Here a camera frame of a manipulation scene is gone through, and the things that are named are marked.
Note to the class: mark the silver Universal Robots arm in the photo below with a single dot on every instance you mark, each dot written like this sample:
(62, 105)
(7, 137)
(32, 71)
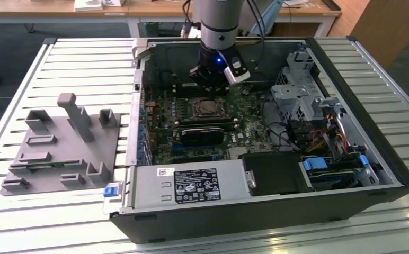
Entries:
(218, 21)

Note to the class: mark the CPU socket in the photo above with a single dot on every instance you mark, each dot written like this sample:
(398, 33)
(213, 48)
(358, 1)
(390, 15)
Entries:
(210, 116)

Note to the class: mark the RAM slot white clips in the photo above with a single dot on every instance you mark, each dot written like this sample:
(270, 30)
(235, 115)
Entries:
(186, 90)
(186, 83)
(207, 123)

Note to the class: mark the round coin battery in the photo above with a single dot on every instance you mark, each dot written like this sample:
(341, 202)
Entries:
(246, 91)

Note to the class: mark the green motherboard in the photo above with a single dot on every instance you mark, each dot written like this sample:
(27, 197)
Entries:
(254, 127)

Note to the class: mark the silver metal drive cage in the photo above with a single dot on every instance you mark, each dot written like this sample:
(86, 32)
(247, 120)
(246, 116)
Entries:
(295, 95)

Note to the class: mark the black graphics card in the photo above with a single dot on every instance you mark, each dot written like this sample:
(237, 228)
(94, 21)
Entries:
(202, 137)

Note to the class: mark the silver chipset heatsink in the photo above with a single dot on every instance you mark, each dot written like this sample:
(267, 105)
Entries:
(238, 153)

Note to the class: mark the white and blue box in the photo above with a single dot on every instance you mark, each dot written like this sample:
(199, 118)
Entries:
(114, 2)

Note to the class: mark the white cardboard box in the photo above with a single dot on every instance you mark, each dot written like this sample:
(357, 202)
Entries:
(87, 6)

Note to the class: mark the black plastic drive cover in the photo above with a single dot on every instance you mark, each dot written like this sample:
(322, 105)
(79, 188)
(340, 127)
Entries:
(275, 172)

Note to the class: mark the blue disk carrier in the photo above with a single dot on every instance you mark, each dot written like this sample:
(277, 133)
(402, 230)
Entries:
(314, 164)

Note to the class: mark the silver power supply unit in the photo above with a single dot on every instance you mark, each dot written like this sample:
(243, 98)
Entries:
(147, 190)

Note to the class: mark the grey plastic parts rack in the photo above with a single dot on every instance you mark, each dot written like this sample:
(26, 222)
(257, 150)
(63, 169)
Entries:
(66, 148)

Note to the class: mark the wooden cabinet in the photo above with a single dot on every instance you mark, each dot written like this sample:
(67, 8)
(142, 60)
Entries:
(385, 26)

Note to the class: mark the blue case latch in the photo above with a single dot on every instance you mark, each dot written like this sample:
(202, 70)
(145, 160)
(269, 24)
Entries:
(110, 191)

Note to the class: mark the blue plastic drive latch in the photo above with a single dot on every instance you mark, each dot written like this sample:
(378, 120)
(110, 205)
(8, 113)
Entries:
(364, 161)

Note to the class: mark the green RAM stick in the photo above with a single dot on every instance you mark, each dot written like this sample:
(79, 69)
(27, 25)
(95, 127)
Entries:
(58, 164)

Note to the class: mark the black open PC case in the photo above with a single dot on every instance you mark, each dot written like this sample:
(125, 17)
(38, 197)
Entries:
(226, 225)

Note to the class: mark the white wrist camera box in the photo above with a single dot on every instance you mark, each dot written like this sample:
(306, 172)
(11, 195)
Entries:
(239, 71)

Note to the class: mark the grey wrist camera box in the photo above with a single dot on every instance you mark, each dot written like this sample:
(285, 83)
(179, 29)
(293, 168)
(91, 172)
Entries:
(194, 32)

